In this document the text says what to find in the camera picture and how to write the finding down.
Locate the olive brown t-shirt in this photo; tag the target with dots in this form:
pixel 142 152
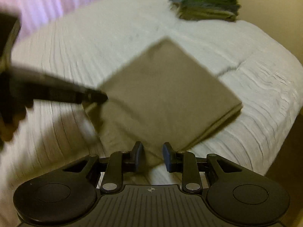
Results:
pixel 162 95

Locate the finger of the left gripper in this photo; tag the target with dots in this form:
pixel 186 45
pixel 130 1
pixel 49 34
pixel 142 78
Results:
pixel 57 89

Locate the grey olive folded garments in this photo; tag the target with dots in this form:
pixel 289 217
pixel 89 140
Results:
pixel 196 13

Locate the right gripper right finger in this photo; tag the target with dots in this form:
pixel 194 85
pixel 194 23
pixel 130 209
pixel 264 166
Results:
pixel 186 164

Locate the green folded garment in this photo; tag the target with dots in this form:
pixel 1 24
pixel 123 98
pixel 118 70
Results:
pixel 228 5

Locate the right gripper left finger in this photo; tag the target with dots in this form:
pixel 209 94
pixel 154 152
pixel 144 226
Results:
pixel 119 163

